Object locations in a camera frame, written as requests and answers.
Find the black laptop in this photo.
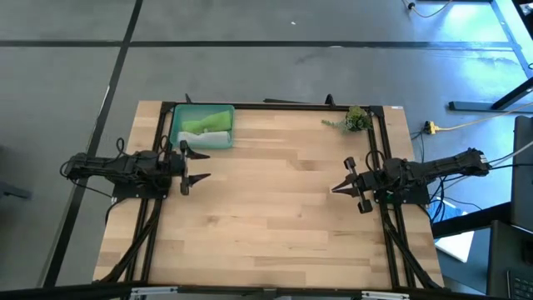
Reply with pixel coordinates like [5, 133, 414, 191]
[486, 220, 533, 299]

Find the black floor stand foot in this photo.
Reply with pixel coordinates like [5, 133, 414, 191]
[0, 182, 32, 200]

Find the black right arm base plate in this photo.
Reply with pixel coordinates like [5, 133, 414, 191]
[374, 182, 436, 205]

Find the blue floor item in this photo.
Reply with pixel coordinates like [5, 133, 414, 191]
[436, 198, 463, 222]

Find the small potted succulent plant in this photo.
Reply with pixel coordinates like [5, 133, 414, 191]
[321, 105, 374, 133]

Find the black desk edge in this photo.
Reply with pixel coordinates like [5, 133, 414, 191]
[431, 202, 513, 238]

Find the teal plastic basket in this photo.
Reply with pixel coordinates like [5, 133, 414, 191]
[169, 103, 237, 150]

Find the green microfiber towel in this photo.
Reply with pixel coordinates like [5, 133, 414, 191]
[182, 110, 232, 135]

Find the black aluminium table frame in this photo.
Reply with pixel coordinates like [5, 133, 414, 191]
[93, 94, 445, 293]

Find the white paper sheet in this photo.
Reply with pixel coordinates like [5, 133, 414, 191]
[435, 230, 476, 263]

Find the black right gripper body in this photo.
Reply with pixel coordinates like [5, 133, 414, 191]
[344, 156, 386, 214]

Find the black monitor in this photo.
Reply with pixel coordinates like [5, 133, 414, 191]
[510, 115, 533, 233]

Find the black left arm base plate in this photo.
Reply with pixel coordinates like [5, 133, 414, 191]
[112, 182, 172, 200]

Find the black desk leg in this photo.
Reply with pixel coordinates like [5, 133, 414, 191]
[448, 77, 533, 113]

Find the pale grey waffle towel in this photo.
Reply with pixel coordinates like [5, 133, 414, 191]
[177, 131, 232, 148]

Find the black crossbar with silver brackets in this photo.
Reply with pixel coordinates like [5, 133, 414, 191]
[0, 282, 501, 300]

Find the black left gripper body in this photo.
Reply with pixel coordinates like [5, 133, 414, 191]
[168, 140, 191, 196]

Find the yellow extension cord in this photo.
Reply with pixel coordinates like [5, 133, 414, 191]
[423, 102, 533, 135]

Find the yellow cable with black plug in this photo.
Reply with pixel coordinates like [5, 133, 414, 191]
[401, 0, 453, 18]

